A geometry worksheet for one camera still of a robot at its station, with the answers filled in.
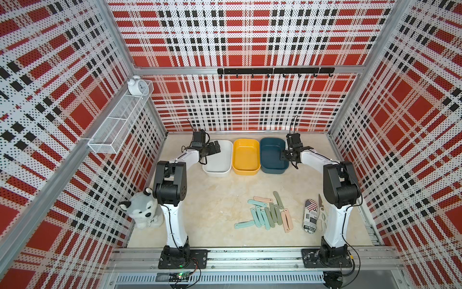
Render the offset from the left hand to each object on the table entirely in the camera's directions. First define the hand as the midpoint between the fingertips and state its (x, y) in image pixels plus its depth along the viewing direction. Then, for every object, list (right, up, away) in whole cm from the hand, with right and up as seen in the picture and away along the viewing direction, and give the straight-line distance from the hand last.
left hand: (216, 146), depth 104 cm
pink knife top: (+26, -28, -12) cm, 40 cm away
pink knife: (+39, -36, -20) cm, 57 cm away
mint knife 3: (+27, -37, -22) cm, 51 cm away
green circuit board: (-8, -52, -34) cm, 63 cm away
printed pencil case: (+47, -33, -22) cm, 61 cm away
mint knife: (+23, -29, -14) cm, 39 cm away
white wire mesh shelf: (-53, +4, -13) cm, 55 cm away
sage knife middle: (+30, -32, -18) cm, 48 cm away
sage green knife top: (+35, -29, -14) cm, 47 cm away
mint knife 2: (+22, -34, -19) cm, 45 cm away
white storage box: (+3, -10, -5) cm, 11 cm away
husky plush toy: (-24, -24, -35) cm, 49 cm away
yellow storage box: (+18, -7, +7) cm, 20 cm away
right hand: (+41, -4, -2) cm, 41 cm away
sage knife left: (+29, -35, -20) cm, 50 cm away
